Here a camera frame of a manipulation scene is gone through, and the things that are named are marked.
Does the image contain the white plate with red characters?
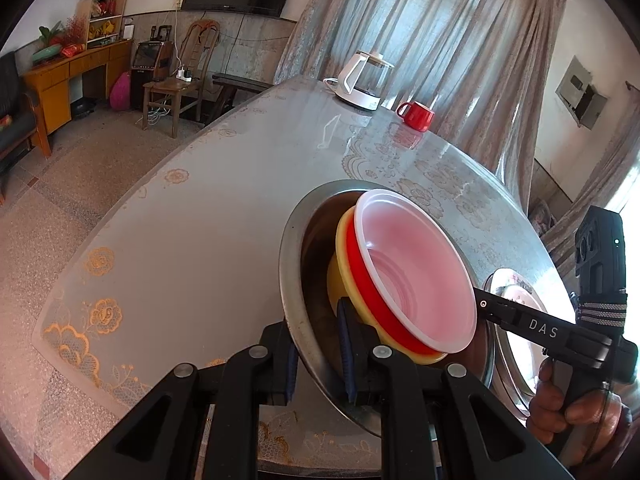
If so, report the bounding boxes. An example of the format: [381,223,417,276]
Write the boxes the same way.
[484,269,547,422]

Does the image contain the grey window curtain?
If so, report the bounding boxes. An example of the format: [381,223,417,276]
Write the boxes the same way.
[274,0,567,205]

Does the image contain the red plastic bowl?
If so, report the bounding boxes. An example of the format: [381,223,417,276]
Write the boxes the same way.
[354,188,477,354]

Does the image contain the pink bag on floor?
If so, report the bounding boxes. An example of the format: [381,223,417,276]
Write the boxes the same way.
[110,72,130,112]

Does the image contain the yellow plastic bowl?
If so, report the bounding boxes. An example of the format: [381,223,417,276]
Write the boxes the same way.
[326,207,446,365]

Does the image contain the wooden chair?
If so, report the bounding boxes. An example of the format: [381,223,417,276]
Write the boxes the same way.
[141,20,220,139]

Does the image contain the black armchair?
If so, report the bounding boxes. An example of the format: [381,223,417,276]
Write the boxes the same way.
[0,51,51,174]

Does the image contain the red mug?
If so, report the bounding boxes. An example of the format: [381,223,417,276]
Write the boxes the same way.
[396,101,435,132]

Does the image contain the stainless steel bowl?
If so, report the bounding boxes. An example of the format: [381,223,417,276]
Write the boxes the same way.
[278,179,497,438]

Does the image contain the side window curtain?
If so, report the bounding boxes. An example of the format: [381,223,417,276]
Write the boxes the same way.
[541,82,639,280]

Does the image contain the wall electrical box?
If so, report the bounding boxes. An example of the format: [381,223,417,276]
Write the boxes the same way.
[555,56,608,130]

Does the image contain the white glass electric kettle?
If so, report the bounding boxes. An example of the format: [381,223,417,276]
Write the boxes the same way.
[323,50,395,112]

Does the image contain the orange wooden desk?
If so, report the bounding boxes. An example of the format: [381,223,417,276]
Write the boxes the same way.
[22,40,132,157]

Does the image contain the person right hand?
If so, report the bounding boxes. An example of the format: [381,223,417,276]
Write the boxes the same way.
[526,359,634,466]

